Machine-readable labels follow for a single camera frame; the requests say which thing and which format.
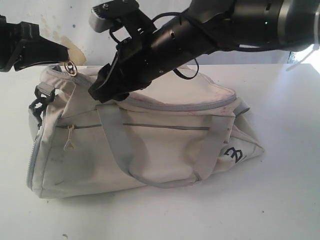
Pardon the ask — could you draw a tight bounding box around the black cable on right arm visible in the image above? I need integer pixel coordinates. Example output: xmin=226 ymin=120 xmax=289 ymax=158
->
xmin=108 ymin=12 xmax=276 ymax=81

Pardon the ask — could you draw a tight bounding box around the gold zipper pull ring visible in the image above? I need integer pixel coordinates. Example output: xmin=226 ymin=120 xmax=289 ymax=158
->
xmin=63 ymin=61 xmax=78 ymax=77

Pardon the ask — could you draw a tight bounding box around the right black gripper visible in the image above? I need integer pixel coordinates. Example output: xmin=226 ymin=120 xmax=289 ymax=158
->
xmin=88 ymin=14 xmax=218 ymax=103

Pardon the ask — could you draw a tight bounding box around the white fabric duffel bag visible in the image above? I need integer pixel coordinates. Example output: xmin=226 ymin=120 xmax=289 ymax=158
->
xmin=26 ymin=65 xmax=264 ymax=199

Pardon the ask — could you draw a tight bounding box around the right silver black robot arm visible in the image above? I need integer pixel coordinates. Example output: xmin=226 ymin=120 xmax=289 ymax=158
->
xmin=89 ymin=0 xmax=320 ymax=103

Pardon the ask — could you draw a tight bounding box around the black plastic strap clip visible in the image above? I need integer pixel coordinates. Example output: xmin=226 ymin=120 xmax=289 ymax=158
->
xmin=28 ymin=82 xmax=56 ymax=117

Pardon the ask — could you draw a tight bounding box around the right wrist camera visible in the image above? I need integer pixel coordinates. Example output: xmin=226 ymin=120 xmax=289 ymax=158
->
xmin=88 ymin=0 xmax=153 ymax=46

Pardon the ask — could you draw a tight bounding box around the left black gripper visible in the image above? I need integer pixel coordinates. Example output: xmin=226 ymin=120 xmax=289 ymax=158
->
xmin=0 ymin=15 xmax=69 ymax=73

